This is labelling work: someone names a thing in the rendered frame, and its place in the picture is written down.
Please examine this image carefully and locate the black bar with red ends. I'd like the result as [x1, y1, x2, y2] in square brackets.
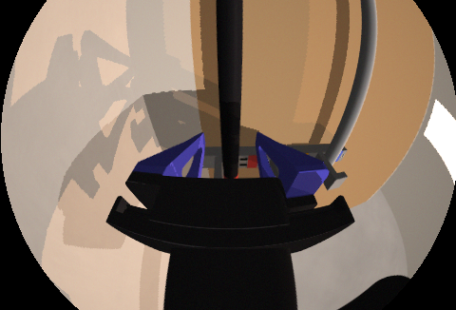
[216, 0, 243, 179]

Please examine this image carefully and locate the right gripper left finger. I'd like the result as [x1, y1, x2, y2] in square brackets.
[132, 132, 205, 178]

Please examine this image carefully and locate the grey metal bar with blue ends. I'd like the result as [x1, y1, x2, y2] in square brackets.
[325, 0, 377, 165]

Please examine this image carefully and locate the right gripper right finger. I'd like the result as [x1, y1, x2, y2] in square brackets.
[256, 132, 329, 199]

